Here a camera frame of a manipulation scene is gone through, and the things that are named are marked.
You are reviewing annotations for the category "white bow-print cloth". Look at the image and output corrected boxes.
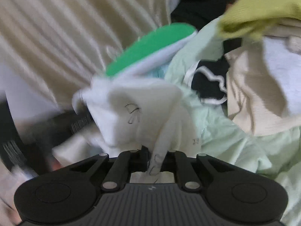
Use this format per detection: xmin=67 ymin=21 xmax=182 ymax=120
xmin=71 ymin=76 xmax=203 ymax=177

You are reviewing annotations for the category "black white-trimmed garment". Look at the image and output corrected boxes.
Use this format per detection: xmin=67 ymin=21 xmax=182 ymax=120
xmin=183 ymin=57 xmax=229 ymax=105

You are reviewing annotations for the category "light green quilt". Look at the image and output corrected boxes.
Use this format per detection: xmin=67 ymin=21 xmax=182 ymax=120
xmin=165 ymin=19 xmax=300 ymax=225

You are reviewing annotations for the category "green and white garment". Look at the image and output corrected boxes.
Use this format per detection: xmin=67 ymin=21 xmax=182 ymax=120
xmin=105 ymin=23 xmax=198 ymax=78

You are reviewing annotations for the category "beige cloth garment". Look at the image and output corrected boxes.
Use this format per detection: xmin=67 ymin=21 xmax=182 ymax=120
xmin=226 ymin=21 xmax=300 ymax=136

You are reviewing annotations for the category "beige curtain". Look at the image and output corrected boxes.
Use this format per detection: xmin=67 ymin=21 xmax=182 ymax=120
xmin=1 ymin=0 xmax=170 ymax=109

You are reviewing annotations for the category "olive yellow knit garment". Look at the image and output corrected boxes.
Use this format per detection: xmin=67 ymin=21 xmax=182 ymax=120
xmin=218 ymin=0 xmax=300 ymax=39

